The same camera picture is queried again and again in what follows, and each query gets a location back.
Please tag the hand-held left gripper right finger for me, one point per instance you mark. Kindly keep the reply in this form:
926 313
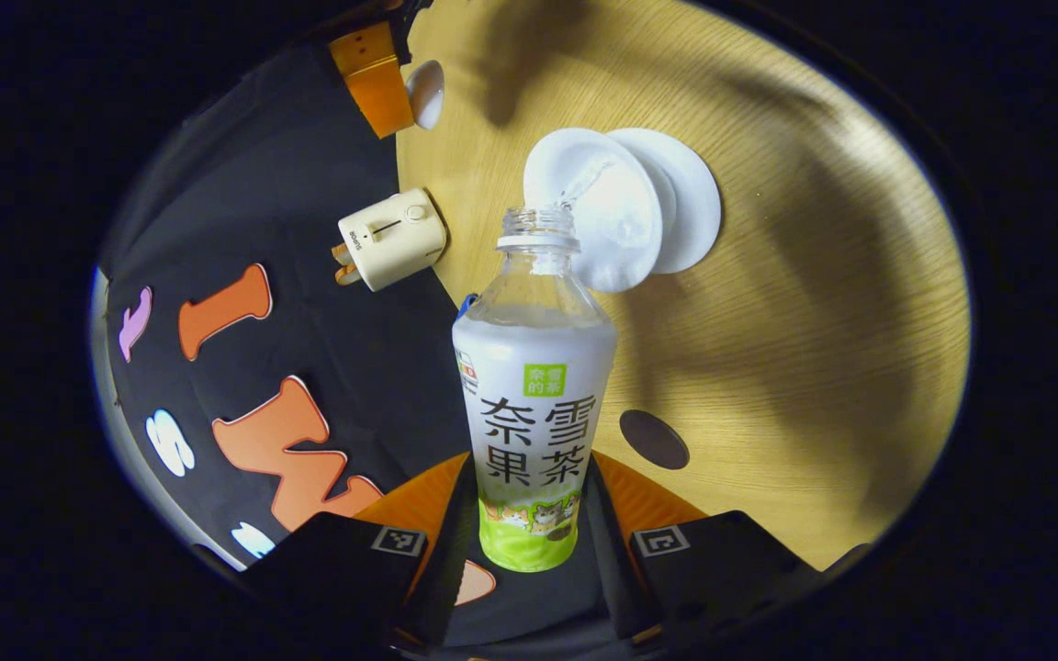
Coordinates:
722 574

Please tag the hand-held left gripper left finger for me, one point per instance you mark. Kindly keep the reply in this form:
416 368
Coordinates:
336 560

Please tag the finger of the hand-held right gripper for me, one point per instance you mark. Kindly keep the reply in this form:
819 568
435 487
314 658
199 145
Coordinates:
377 92

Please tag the white teacup lid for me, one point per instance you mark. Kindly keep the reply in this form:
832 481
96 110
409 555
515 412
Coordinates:
426 92

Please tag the dark round coaster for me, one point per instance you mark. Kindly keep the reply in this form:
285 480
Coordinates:
654 440

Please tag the clear water bottle green label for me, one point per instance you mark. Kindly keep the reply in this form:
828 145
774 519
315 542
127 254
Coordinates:
534 367

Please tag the white teacup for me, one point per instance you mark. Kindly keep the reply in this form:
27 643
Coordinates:
625 248

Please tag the cream toaster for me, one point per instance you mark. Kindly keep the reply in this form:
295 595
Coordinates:
400 234

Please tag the brown toast slice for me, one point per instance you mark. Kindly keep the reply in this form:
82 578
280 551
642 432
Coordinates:
343 252
347 274

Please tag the black backdrop cloth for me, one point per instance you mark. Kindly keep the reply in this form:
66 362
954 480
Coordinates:
354 340

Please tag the white saucer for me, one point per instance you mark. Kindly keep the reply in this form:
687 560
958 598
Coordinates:
694 211

